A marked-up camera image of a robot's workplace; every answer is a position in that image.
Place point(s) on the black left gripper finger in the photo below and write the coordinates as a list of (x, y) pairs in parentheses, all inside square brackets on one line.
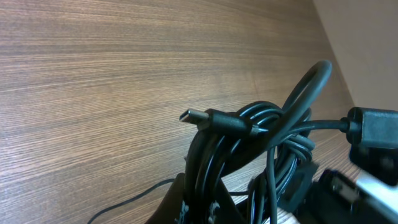
[(175, 209)]

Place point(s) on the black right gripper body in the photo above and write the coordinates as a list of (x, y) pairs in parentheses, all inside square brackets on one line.
[(334, 198)]

